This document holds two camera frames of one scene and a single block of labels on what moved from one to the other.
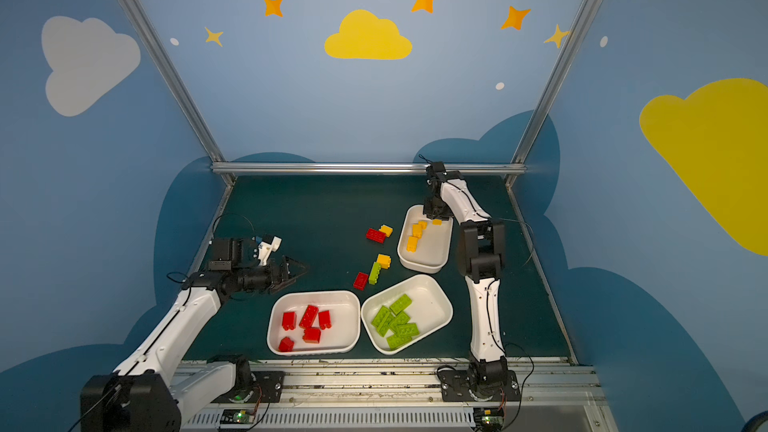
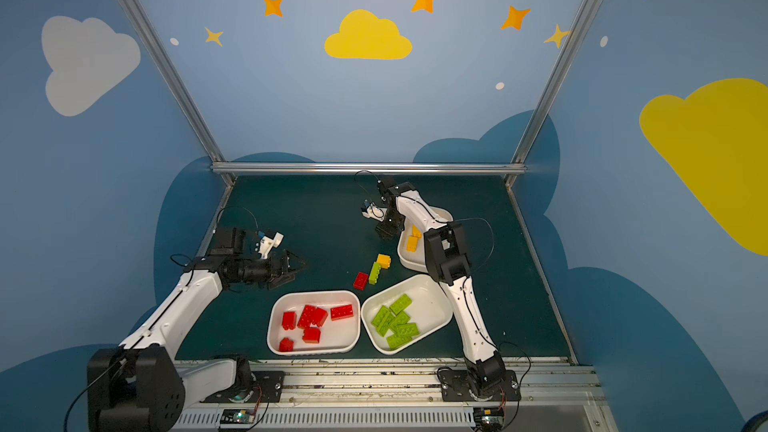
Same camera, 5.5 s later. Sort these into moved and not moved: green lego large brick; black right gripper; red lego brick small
Moved: black right gripper
Not moved: green lego large brick; red lego brick small
